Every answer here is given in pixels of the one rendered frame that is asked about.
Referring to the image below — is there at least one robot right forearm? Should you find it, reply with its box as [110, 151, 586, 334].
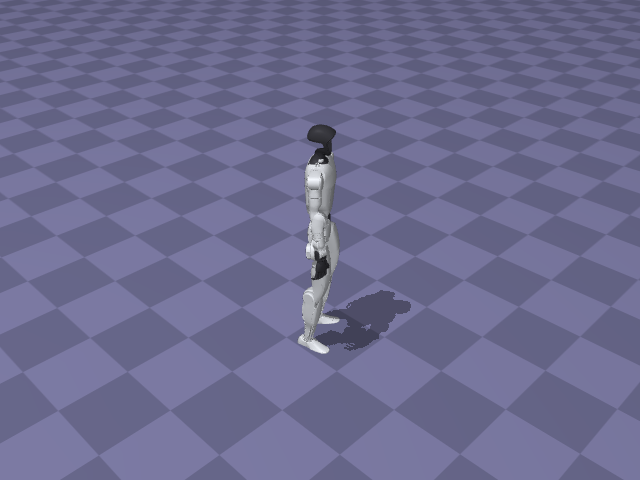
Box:
[311, 214, 327, 258]

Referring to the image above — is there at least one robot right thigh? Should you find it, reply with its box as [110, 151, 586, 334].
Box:
[303, 238, 331, 304]

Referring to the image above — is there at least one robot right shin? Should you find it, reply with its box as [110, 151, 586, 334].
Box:
[302, 292, 323, 342]

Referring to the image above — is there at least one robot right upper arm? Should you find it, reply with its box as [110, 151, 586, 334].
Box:
[306, 171, 326, 222]

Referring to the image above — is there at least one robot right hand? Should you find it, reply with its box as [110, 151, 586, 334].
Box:
[311, 251, 329, 280]

